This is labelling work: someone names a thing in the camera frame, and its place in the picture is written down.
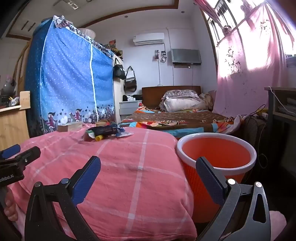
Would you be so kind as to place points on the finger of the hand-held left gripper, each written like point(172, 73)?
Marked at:
point(29, 155)
point(10, 150)

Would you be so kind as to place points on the pile of colourful boxes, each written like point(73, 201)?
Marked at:
point(113, 48)

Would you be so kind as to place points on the wooden desk with metal frame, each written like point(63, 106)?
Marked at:
point(279, 89)

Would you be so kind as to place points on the pink curtain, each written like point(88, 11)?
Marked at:
point(242, 81)

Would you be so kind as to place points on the beige crumpled cloth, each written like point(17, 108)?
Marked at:
point(207, 99)

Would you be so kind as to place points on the white plastic basin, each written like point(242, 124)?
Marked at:
point(86, 33)

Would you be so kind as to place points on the grey plush toy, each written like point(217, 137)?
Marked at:
point(8, 85)

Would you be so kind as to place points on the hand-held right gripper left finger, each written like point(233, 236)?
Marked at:
point(89, 180)

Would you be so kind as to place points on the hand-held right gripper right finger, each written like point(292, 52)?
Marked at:
point(209, 178)

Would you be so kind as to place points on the ceiling light fixture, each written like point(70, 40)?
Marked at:
point(69, 4)

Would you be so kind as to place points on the blue dotted fabric wardrobe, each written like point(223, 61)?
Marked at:
point(69, 81)

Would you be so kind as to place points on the black handbag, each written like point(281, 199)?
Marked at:
point(119, 70)

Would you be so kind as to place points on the brown handbag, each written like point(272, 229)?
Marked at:
point(130, 83)

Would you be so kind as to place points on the brown tape roll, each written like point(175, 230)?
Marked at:
point(102, 123)

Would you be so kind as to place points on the small wooden box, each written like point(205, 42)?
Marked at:
point(69, 127)

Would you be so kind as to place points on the wall television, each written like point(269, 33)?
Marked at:
point(186, 56)

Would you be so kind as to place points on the light wooden cabinet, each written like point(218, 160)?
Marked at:
point(13, 125)

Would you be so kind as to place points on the white nightstand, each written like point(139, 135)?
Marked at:
point(129, 109)

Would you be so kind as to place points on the wooden bed headboard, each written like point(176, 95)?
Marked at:
point(152, 97)

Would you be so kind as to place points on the pink fuzzy clothing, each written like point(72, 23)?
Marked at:
point(277, 224)

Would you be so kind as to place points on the window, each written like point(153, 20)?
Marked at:
point(222, 18)

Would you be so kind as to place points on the wall electrical box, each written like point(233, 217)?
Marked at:
point(160, 55)

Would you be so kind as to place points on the yellow capped tube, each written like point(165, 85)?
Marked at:
point(99, 138)

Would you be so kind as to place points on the orange bin with white rim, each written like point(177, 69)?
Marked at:
point(215, 148)

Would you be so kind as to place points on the stack of papers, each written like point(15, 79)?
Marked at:
point(286, 105)

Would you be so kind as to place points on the clear plastic wrapper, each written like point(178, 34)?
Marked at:
point(126, 134)

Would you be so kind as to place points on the bed with colourful blanket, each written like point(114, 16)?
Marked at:
point(173, 120)

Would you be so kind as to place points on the dark cloth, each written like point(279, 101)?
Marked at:
point(133, 97)

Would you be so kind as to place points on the yellow power adapter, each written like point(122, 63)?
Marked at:
point(262, 113)

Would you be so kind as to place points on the floral pillow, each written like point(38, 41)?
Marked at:
point(178, 93)

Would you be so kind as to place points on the black wrapper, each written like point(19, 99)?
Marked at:
point(104, 131)

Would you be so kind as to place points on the dark checked fabric case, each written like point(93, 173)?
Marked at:
point(254, 134)

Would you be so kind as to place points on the white pillow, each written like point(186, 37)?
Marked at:
point(182, 104)

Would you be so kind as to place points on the white air conditioner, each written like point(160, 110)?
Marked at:
point(149, 38)

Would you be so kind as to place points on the pink plaid blanket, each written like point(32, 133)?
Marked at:
point(138, 162)

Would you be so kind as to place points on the person's left hand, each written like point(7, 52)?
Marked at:
point(10, 208)

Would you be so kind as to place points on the red-brown packet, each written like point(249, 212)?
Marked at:
point(87, 138)

